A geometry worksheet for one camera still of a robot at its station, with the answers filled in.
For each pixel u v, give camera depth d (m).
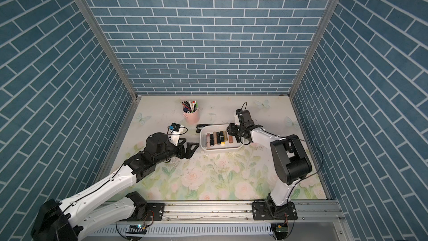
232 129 0.85
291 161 0.49
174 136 0.68
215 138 0.97
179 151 0.68
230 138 0.98
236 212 0.75
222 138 0.96
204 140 0.96
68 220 0.40
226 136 0.98
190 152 0.69
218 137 0.96
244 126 0.75
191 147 0.70
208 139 0.96
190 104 0.99
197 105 0.99
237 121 0.84
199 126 1.02
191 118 1.01
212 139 0.96
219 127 1.01
